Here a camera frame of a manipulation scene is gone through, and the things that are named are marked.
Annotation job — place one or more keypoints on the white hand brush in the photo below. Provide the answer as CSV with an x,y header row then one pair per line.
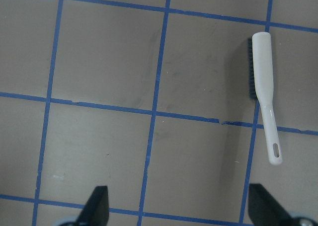
x,y
261,88

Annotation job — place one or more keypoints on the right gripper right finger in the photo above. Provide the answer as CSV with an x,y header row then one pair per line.
x,y
265,210

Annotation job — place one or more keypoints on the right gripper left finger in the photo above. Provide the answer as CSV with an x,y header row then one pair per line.
x,y
96,210

